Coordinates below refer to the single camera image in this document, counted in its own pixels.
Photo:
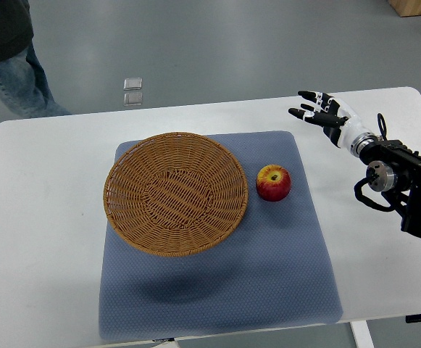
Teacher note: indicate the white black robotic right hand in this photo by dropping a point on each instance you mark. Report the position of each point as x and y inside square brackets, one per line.
[340, 123]

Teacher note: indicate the red yellow apple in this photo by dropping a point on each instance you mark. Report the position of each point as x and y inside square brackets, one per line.
[273, 183]

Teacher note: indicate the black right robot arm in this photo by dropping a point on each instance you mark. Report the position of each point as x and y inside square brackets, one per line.
[393, 178]

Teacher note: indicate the brown wicker basket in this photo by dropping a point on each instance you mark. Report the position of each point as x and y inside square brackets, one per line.
[175, 194]

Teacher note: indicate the wooden box corner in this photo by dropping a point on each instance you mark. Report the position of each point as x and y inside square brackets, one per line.
[406, 8]

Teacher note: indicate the blue grey textured mat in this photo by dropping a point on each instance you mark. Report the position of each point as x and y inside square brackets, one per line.
[273, 271]

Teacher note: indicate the lower metal floor plate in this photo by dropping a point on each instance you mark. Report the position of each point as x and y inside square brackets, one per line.
[133, 98]

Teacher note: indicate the metal floor plate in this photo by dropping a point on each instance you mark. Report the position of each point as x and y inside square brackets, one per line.
[132, 84]
[133, 98]

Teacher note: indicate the upper metal floor plate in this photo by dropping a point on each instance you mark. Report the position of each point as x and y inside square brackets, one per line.
[132, 84]

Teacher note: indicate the white table leg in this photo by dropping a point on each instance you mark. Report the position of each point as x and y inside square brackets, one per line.
[361, 333]

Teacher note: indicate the person in jeans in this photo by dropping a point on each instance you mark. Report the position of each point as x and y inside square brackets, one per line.
[24, 88]

